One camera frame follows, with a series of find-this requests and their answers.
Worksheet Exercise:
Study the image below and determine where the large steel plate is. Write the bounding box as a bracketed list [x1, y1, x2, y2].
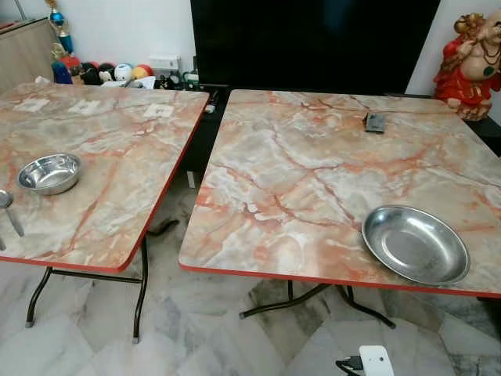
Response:
[361, 205, 470, 287]

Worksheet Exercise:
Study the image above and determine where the red laughing Buddha statue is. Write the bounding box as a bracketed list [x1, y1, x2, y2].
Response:
[433, 11, 501, 121]

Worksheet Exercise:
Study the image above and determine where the small dark grey wallet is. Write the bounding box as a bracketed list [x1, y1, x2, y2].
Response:
[365, 113, 387, 135]

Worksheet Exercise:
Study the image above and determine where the marble-top red-edged folding table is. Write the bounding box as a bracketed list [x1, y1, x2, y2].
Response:
[0, 82, 211, 344]
[178, 89, 501, 330]

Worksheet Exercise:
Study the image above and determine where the black television screen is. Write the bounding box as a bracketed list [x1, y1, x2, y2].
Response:
[190, 0, 442, 96]

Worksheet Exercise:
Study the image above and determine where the white paper label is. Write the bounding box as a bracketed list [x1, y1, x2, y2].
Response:
[143, 103, 175, 119]
[68, 100, 103, 115]

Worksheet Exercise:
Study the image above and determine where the white electrical box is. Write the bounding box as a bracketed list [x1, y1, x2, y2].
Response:
[149, 55, 182, 77]

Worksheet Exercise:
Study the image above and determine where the white round toy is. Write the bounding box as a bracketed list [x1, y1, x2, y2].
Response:
[114, 63, 135, 82]

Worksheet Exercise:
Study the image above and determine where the black round toy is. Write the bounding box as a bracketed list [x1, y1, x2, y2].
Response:
[81, 63, 103, 86]

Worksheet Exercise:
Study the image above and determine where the small steel bowl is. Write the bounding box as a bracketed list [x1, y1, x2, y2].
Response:
[17, 153, 82, 196]

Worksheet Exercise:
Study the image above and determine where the blue and gold trophy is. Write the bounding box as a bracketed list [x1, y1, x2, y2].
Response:
[45, 0, 75, 56]

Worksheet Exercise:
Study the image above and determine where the steel spoon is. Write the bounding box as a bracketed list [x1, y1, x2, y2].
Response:
[0, 190, 24, 238]

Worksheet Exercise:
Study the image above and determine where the light wooden cabinet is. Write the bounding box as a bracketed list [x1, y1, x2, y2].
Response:
[0, 17, 59, 95]

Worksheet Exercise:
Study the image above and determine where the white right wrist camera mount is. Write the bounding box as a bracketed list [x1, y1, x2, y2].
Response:
[359, 345, 395, 376]

